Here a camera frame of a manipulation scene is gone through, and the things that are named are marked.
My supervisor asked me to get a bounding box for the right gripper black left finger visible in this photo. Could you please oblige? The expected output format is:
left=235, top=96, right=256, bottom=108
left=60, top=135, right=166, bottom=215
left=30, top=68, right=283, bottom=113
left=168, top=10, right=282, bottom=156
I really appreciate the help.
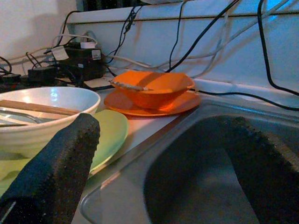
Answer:
left=0, top=113, right=101, bottom=224

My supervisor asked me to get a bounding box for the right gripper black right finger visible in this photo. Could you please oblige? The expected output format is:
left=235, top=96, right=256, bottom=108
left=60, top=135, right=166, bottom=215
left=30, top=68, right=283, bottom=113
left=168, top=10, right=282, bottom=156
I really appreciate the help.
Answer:
left=221, top=115, right=299, bottom=224

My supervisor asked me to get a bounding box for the metal fork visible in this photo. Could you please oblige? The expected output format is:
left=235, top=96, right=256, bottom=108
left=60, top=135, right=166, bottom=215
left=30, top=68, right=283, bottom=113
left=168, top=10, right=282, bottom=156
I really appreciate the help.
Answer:
left=0, top=109, right=56, bottom=125

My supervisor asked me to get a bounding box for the white bowl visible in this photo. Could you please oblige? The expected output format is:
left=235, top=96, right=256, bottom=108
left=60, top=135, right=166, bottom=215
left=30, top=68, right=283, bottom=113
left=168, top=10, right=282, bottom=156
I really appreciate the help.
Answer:
left=0, top=86, right=101, bottom=159

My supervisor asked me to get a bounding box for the green plate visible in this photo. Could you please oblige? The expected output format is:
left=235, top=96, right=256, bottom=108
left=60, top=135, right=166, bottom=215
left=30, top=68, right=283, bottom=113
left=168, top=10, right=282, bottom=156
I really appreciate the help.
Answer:
left=0, top=109, right=129, bottom=196

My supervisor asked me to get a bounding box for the stainless steel sink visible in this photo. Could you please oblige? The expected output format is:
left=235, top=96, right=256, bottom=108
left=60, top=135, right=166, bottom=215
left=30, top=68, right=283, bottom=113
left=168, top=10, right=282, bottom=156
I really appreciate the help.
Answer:
left=79, top=98, right=299, bottom=224

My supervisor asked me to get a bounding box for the black power adapter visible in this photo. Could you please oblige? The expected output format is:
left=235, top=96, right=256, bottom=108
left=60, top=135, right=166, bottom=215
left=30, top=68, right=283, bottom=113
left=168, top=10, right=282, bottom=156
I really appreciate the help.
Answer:
left=28, top=66, right=57, bottom=82
left=52, top=42, right=106, bottom=81

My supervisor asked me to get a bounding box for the speckled wooden chopstick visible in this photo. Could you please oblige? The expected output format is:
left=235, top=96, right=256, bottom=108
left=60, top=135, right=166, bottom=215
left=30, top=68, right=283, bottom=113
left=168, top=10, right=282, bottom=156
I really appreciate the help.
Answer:
left=108, top=80, right=154, bottom=92

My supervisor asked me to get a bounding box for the orange plate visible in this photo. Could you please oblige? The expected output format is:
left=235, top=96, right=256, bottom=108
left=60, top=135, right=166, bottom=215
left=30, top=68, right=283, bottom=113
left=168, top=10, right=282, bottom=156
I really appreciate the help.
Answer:
left=104, top=90, right=202, bottom=117

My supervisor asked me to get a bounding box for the orange bowl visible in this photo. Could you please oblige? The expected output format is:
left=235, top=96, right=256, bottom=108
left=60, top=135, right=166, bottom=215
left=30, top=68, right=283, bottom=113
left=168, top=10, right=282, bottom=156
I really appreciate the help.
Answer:
left=109, top=70, right=196, bottom=110

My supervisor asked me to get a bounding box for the black power cable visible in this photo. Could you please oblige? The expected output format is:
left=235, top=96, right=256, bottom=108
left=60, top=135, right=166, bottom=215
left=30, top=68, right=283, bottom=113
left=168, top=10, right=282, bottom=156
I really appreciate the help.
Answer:
left=57, top=10, right=81, bottom=47
left=165, top=0, right=241, bottom=73
left=190, top=88, right=299, bottom=112
left=256, top=0, right=299, bottom=97

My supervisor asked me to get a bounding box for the white cable tag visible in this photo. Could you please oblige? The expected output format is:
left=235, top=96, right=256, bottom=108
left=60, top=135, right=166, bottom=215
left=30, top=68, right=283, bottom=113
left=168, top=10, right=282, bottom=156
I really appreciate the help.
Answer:
left=51, top=46, right=70, bottom=61

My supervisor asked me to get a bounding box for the white cable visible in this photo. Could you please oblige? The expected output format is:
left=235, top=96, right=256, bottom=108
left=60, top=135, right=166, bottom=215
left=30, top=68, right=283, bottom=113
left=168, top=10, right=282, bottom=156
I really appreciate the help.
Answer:
left=104, top=55, right=164, bottom=72
left=53, top=34, right=99, bottom=47
left=190, top=9, right=232, bottom=79

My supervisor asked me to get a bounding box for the knotted black cable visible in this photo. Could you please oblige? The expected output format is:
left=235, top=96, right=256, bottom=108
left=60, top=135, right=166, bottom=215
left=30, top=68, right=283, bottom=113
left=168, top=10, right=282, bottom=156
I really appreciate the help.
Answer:
left=105, top=4, right=143, bottom=65

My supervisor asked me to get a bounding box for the thin black cable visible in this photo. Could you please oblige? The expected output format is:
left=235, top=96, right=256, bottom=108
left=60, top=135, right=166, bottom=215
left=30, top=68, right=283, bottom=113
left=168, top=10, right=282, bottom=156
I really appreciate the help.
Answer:
left=169, top=1, right=186, bottom=70

